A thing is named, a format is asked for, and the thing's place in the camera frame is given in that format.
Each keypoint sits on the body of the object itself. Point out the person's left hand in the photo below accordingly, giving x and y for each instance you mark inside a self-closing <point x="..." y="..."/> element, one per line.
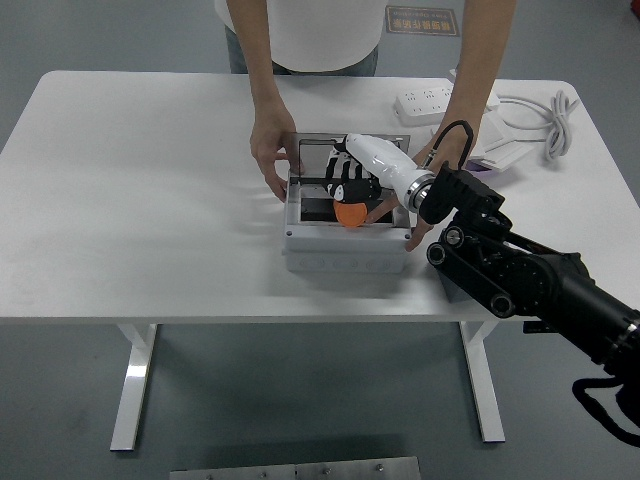
<point x="452" y="152"/>

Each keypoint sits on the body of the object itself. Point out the person's right hand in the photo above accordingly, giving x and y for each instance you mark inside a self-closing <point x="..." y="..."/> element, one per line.
<point x="267" y="145"/>

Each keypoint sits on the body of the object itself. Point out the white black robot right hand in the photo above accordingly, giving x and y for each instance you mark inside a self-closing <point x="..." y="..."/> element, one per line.
<point x="385" y="160"/>

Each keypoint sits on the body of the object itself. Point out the orange cylindrical battery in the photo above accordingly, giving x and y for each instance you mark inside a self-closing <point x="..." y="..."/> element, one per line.
<point x="351" y="215"/>

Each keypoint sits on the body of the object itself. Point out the grey plastic enclosure box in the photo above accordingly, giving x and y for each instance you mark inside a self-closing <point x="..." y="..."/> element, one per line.
<point x="345" y="247"/>

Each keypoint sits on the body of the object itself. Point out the person's right forearm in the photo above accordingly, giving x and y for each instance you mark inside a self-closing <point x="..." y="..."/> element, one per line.
<point x="262" y="65"/>

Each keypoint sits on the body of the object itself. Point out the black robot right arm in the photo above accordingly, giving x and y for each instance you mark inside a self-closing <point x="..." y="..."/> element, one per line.
<point x="550" y="285"/>

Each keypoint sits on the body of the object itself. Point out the white flat cover panel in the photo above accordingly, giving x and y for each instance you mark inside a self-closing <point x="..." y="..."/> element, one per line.
<point x="505" y="155"/>

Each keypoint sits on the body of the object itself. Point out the white power strip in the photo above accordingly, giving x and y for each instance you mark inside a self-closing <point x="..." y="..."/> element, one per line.
<point x="420" y="105"/>

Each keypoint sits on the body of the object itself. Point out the person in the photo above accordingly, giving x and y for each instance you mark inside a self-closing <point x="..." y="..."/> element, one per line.
<point x="320" y="30"/>

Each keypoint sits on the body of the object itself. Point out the brown floor sign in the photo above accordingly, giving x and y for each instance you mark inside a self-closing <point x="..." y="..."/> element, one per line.
<point x="422" y="20"/>

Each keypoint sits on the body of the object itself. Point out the grey cube holder block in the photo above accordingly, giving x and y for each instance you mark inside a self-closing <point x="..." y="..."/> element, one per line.
<point x="452" y="292"/>

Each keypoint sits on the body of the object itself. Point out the black table control panel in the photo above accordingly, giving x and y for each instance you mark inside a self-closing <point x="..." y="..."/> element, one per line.
<point x="535" y="327"/>

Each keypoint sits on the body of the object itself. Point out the small red object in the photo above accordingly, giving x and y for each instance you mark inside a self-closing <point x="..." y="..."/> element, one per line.
<point x="635" y="17"/>

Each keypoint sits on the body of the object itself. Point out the white table leg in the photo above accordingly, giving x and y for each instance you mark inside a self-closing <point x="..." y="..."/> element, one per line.
<point x="482" y="390"/>
<point x="132" y="385"/>

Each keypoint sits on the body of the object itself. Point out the white wall switch panel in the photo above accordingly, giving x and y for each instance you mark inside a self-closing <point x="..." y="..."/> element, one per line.
<point x="495" y="130"/>

